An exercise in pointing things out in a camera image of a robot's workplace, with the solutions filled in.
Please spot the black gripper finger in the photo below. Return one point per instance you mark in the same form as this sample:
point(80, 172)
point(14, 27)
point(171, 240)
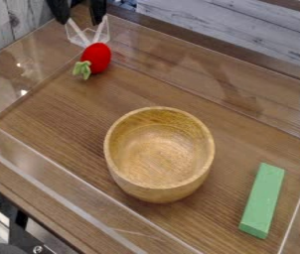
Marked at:
point(97, 8)
point(61, 10)

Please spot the red plush strawberry toy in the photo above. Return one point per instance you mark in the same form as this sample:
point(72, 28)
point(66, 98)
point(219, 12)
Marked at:
point(95, 60)

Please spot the wooden bowl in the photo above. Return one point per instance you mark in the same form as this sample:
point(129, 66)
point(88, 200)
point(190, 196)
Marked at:
point(160, 150)

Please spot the green rectangular block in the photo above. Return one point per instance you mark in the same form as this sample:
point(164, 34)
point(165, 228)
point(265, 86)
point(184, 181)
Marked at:
point(262, 201)

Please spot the clear acrylic corner bracket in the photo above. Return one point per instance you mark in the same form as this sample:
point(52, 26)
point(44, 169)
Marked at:
point(86, 37)

